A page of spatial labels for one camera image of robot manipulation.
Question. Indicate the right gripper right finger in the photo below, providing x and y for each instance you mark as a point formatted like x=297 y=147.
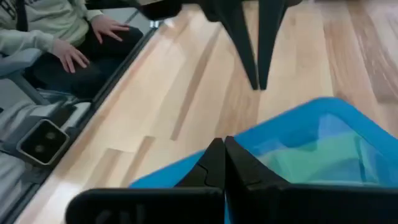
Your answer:
x=264 y=205

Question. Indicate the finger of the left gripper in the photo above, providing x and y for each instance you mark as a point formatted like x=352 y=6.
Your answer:
x=236 y=18
x=270 y=25

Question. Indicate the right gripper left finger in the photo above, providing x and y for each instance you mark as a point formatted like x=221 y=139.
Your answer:
x=186 y=205

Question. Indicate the blue translucent plastic pencil case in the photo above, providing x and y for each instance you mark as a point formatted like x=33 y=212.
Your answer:
x=295 y=124

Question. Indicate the person's hand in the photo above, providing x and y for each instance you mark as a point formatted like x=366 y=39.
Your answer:
x=109 y=28
x=70 y=54

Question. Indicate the person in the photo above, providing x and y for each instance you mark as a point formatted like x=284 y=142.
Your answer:
x=46 y=18

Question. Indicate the black table edge rail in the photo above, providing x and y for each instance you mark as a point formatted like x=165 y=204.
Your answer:
x=121 y=67

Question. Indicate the grey two-lens camera box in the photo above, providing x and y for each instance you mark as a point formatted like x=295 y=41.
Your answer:
x=43 y=142

